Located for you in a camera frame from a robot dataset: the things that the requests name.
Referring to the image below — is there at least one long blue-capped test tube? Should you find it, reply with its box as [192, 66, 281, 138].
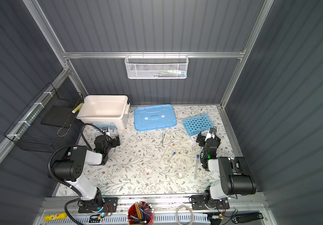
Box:
[194, 155, 200, 180]

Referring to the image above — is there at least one small blue-capped test tube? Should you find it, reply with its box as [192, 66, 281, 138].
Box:
[167, 152, 176, 162]

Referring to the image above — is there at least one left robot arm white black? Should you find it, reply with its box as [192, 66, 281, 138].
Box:
[48, 135, 120, 212]

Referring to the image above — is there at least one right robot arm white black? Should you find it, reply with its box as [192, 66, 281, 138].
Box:
[192, 133, 257, 210]

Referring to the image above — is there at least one blue test tube rack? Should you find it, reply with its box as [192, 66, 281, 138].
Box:
[183, 113, 214, 136]

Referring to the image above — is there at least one white plastic storage bin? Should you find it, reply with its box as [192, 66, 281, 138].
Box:
[76, 95, 130, 130]

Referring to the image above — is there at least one clear petri dish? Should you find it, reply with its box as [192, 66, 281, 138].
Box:
[142, 169, 158, 185]

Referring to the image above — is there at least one blue plastic bin lid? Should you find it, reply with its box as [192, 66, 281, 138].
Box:
[134, 104, 177, 131]

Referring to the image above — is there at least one red pencil cup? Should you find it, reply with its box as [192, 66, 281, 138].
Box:
[127, 201, 154, 225]

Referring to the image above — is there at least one black device on shelf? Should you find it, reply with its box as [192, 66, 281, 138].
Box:
[231, 212, 264, 224]

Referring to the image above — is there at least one yellow marker bottle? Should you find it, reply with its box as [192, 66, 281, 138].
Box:
[44, 213, 68, 222]

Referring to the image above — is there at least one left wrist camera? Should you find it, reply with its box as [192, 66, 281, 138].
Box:
[101, 127, 110, 136]

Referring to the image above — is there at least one black wire side basket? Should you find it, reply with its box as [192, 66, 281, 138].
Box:
[4, 80, 84, 153]

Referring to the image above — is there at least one coiled white cable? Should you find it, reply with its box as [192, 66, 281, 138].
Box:
[175, 204, 195, 225]

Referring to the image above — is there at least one white wire wall basket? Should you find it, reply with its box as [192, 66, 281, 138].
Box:
[125, 55, 189, 79]

